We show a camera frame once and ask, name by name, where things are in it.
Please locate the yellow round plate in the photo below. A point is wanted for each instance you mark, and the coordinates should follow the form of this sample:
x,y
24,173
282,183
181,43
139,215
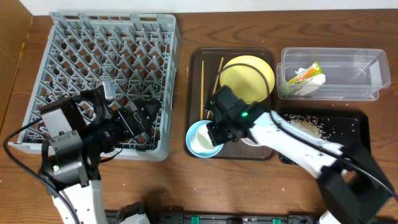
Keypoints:
x,y
245,82

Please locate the light blue bowl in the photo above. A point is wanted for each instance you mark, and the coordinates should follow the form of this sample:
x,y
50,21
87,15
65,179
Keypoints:
x,y
194,146

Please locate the white paper cup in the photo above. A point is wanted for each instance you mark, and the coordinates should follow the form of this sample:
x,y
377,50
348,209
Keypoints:
x,y
204,138

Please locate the rice food scraps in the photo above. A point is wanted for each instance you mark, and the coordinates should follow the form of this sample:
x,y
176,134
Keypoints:
x,y
325,127

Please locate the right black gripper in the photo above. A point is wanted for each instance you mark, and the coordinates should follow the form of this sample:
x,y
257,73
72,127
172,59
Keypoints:
x,y
216,134

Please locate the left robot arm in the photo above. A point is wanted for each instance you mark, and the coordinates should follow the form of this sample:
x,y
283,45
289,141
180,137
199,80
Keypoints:
x,y
81,128

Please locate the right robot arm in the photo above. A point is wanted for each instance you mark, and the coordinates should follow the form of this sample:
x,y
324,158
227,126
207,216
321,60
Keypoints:
x,y
353,186

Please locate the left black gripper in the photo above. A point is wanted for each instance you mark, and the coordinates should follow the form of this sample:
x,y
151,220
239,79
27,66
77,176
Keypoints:
x,y
128,118

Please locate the black waste tray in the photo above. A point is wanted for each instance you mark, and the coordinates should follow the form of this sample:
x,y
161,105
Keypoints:
x,y
363,121

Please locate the green orange snack wrapper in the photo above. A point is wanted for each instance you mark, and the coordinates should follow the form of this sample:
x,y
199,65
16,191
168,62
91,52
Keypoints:
x,y
291,90

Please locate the clear plastic waste bin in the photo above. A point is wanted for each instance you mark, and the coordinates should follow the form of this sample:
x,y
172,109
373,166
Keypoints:
x,y
350,74

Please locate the white bowl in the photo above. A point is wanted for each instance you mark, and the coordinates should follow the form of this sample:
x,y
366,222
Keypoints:
x,y
250,142

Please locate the grey plastic dish rack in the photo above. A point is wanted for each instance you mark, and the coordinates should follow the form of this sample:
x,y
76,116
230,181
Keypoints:
x,y
139,53

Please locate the white tissue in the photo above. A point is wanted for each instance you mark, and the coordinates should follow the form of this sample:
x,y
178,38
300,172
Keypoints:
x,y
310,76

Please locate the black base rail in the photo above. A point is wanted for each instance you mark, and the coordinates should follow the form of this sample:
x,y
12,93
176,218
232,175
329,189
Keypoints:
x,y
179,216

